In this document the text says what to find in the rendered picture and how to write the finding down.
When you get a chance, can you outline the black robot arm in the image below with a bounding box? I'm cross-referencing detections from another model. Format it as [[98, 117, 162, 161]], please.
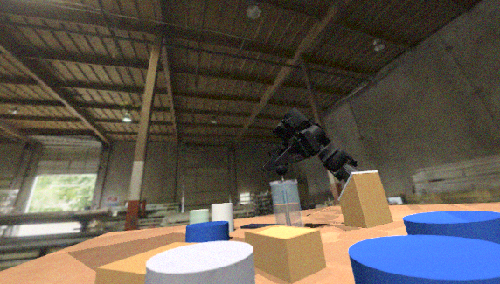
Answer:
[[273, 108, 361, 183]]

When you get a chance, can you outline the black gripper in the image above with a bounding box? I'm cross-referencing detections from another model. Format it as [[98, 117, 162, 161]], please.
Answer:
[[262, 129, 320, 172]]

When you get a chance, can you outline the glass french press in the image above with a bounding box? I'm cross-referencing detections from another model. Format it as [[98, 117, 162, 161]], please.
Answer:
[[269, 165, 304, 228]]

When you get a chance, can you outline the blue cylinder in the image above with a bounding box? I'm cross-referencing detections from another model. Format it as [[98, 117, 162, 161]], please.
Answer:
[[402, 211, 500, 245], [185, 221, 230, 243], [348, 235, 500, 284]]

